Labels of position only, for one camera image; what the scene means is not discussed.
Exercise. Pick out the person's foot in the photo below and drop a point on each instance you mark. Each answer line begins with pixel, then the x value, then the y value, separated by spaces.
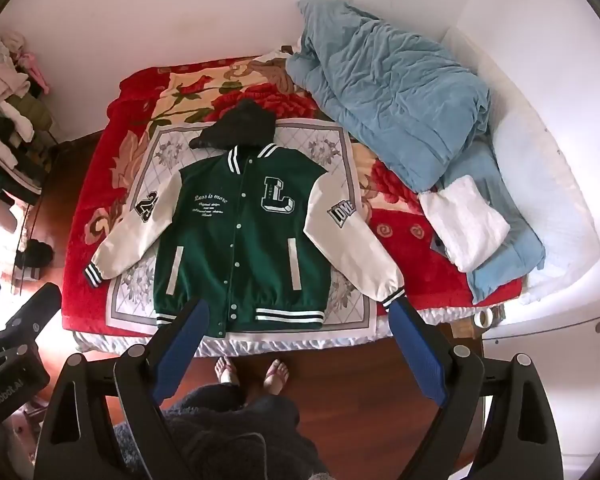
pixel 276 377
pixel 227 371

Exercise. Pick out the light blue duvet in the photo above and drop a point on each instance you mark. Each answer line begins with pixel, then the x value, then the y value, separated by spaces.
pixel 390 90

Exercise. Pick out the person in dark clothes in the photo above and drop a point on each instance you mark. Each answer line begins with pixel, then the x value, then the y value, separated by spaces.
pixel 240 435

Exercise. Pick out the person's left foot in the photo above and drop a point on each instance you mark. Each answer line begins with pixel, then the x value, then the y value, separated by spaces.
pixel 227 371

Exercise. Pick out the white folded cloth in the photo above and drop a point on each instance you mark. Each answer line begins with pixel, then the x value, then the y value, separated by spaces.
pixel 465 220

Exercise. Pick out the metal clothes rack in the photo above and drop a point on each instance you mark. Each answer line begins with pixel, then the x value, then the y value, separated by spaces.
pixel 26 220

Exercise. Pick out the white diamond-patterned bed cloth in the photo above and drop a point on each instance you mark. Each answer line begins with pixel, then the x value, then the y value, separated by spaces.
pixel 172 145

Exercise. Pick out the white pillow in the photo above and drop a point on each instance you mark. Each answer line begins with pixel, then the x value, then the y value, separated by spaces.
pixel 545 180

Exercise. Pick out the red floral blanket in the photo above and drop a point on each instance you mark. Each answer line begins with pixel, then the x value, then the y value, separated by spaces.
pixel 410 237

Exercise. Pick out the row of hanging clothes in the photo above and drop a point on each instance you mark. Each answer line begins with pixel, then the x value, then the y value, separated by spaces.
pixel 5 160

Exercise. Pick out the white frilled bed sheet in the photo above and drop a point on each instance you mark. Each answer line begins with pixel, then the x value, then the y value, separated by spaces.
pixel 330 337

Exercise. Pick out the person's right foot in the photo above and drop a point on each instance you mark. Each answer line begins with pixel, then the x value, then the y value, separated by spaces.
pixel 276 377

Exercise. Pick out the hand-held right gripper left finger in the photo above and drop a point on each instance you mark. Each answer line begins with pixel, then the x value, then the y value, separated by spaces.
pixel 180 355

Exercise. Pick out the pink garment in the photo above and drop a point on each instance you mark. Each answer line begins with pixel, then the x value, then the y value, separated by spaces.
pixel 34 70

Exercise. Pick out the black cloth bundle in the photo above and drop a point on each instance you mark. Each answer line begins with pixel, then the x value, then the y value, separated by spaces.
pixel 39 252

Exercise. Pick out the green and white varsity jacket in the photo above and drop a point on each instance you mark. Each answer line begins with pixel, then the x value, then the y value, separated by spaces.
pixel 230 240

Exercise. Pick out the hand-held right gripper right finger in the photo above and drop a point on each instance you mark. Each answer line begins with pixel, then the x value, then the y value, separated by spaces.
pixel 420 355

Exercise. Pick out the tape roll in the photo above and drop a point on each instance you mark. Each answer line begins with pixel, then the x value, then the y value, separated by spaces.
pixel 482 317

